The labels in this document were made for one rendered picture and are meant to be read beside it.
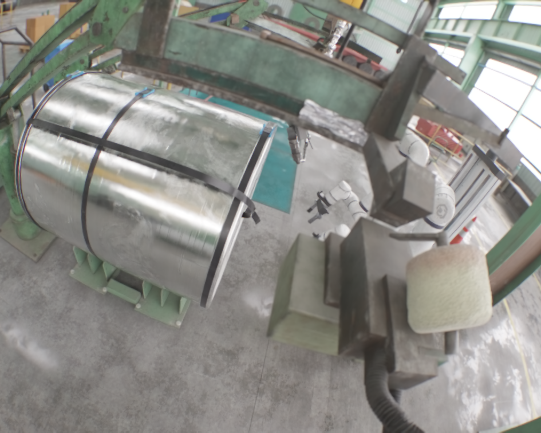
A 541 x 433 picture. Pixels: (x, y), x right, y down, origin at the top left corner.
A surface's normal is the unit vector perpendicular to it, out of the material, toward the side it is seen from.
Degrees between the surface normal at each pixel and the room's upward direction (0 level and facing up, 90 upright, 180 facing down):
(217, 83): 90
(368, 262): 0
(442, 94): 90
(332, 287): 0
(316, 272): 2
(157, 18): 90
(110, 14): 90
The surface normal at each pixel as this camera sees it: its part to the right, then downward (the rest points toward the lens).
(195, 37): -0.18, 0.62
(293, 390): 0.31, -0.70
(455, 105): 0.05, 0.69
